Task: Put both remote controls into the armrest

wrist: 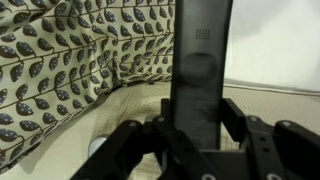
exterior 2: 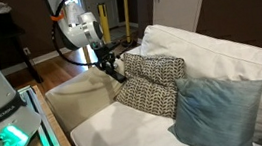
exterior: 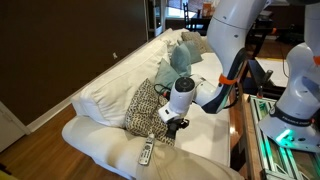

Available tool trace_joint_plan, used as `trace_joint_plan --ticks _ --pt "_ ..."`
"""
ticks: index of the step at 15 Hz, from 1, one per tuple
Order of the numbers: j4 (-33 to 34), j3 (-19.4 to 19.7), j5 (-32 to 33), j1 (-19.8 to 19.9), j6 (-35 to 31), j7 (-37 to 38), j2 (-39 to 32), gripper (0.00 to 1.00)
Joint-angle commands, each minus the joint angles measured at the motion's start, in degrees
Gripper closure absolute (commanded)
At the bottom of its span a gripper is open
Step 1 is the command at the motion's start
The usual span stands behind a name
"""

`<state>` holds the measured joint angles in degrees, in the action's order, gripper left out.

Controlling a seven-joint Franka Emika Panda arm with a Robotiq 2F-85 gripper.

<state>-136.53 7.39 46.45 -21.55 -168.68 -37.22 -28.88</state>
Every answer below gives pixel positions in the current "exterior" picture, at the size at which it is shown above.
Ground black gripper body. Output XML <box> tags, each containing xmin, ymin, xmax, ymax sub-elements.
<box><xmin>168</xmin><ymin>118</ymin><xmax>190</xmax><ymax>132</ymax></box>

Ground silver Pioneer remote control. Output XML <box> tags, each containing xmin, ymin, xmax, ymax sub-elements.
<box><xmin>137</xmin><ymin>133</ymin><xmax>156</xmax><ymax>167</ymax></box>

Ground white sofa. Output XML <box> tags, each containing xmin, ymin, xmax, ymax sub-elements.
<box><xmin>61</xmin><ymin>28</ymin><xmax>246</xmax><ymax>180</ymax></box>

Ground black dining chair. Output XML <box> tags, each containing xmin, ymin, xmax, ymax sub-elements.
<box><xmin>182</xmin><ymin>2</ymin><xmax>201</xmax><ymax>31</ymax></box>

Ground white floor mat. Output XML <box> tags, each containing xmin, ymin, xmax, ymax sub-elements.
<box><xmin>255</xmin><ymin>57</ymin><xmax>291</xmax><ymax>88</ymax></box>

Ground orange box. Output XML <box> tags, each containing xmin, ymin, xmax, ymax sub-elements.
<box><xmin>202</xmin><ymin>2</ymin><xmax>214</xmax><ymax>18</ymax></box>

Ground white door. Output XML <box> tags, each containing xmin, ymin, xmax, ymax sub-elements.
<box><xmin>0</xmin><ymin>101</ymin><xmax>31</xmax><ymax>153</ymax></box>

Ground yellow object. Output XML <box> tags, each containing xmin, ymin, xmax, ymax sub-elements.
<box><xmin>0</xmin><ymin>169</ymin><xmax>18</xmax><ymax>180</ymax></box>

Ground black braided cable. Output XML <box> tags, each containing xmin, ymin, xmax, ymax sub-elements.
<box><xmin>153</xmin><ymin>83</ymin><xmax>242</xmax><ymax>110</ymax></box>

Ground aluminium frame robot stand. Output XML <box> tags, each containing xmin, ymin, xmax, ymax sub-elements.
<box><xmin>248</xmin><ymin>94</ymin><xmax>320</xmax><ymax>180</ymax></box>

